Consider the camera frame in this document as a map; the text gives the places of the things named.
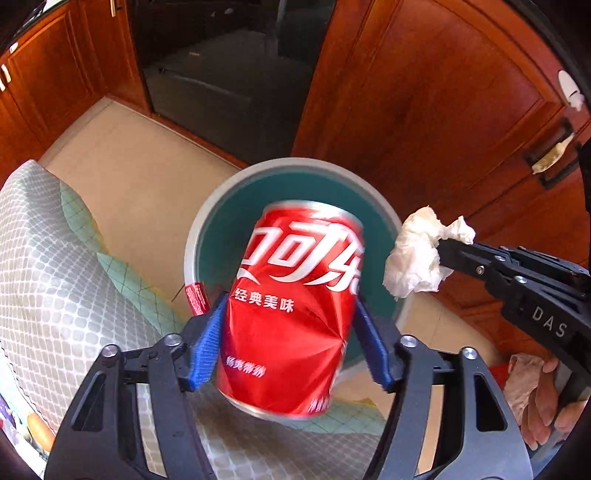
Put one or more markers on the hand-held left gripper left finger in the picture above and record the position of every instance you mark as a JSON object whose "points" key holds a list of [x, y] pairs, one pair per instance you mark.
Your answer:
{"points": [[207, 341]]}

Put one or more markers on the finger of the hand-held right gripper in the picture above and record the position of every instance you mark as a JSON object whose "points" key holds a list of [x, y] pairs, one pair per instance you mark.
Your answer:
{"points": [[508, 256], [489, 277]]}

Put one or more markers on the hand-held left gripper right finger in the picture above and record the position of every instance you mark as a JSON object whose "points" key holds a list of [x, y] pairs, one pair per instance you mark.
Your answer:
{"points": [[371, 346]]}

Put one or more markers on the white tissue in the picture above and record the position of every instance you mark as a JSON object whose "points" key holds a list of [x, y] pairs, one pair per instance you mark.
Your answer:
{"points": [[415, 254]]}

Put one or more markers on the red soda can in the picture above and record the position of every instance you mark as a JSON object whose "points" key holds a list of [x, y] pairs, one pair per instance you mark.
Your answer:
{"points": [[286, 323]]}

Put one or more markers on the grey and teal trash bin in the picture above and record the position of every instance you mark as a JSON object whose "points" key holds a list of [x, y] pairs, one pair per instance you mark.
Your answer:
{"points": [[318, 184]]}

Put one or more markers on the person's right hand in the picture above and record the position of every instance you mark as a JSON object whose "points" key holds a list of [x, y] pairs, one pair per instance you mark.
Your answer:
{"points": [[542, 406]]}

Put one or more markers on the crumpled pale cloth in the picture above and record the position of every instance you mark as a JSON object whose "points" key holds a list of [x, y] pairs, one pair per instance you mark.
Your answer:
{"points": [[521, 387]]}

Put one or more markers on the yellowish paper scrap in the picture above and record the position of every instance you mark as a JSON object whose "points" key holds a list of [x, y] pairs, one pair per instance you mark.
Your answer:
{"points": [[551, 154]]}

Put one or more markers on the large wooden cabinet door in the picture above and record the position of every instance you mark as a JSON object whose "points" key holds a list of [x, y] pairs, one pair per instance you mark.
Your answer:
{"points": [[438, 115]]}

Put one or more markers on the patterned quilted tablecloth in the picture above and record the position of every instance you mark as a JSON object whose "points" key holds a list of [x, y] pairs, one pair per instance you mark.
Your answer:
{"points": [[46, 277]]}

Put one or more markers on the black glass oven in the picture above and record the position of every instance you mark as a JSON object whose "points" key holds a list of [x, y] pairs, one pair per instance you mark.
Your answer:
{"points": [[221, 92]]}

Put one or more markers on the narrow wooden cabinet door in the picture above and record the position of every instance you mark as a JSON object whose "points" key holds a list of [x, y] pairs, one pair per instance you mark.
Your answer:
{"points": [[106, 55]]}

